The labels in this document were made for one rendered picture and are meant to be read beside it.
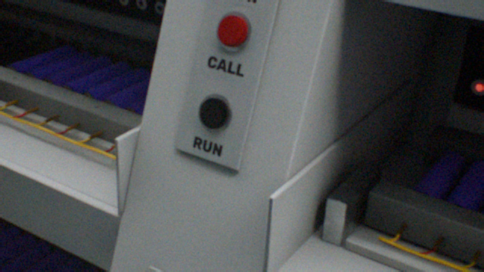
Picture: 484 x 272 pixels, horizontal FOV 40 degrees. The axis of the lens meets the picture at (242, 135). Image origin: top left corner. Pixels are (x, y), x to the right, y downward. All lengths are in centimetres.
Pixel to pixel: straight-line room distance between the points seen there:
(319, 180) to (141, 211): 10
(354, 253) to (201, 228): 8
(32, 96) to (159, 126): 16
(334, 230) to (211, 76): 11
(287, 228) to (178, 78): 10
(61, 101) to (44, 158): 5
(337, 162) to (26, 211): 20
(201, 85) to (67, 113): 15
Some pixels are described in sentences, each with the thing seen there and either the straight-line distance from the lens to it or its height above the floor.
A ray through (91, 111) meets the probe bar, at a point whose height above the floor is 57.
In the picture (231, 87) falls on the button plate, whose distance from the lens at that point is 34.
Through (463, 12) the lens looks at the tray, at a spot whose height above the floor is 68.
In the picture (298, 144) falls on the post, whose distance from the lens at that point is 33.
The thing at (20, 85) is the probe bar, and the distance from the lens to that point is 51.
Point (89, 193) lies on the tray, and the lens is 42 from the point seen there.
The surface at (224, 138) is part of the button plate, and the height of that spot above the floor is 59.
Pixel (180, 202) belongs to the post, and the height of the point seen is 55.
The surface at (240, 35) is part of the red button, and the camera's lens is 34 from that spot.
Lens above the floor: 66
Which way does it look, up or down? 10 degrees down
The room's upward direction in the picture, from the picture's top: 13 degrees clockwise
